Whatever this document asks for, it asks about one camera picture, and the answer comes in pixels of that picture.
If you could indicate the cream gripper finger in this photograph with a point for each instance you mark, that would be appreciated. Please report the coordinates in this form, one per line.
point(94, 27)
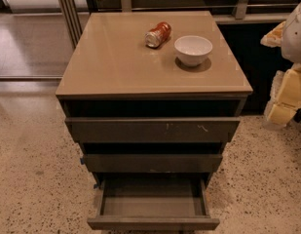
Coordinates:
point(285, 96)
point(274, 37)

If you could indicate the orange soda can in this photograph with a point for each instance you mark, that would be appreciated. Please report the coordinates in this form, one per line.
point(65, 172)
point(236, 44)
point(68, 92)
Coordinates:
point(157, 35)

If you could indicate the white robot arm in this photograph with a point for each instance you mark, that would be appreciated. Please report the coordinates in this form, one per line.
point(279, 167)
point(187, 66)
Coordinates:
point(291, 40)

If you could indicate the white ceramic bowl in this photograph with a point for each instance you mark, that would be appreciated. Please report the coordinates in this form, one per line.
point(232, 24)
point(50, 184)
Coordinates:
point(192, 50)

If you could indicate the grey drawer cabinet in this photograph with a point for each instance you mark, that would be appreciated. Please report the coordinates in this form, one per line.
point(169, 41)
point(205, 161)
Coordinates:
point(113, 74)

